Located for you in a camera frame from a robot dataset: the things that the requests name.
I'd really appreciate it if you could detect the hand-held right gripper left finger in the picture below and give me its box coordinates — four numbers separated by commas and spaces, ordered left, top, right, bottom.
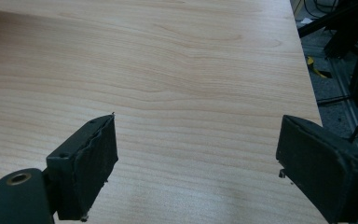
46, 113, 119, 222

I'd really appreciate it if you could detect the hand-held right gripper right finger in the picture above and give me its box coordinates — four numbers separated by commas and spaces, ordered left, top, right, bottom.
275, 114, 358, 224

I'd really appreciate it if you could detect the black metal stand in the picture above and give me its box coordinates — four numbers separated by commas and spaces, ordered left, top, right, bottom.
297, 0, 358, 107

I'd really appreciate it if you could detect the aluminium floor rail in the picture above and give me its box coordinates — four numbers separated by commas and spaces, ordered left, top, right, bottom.
328, 58, 358, 157

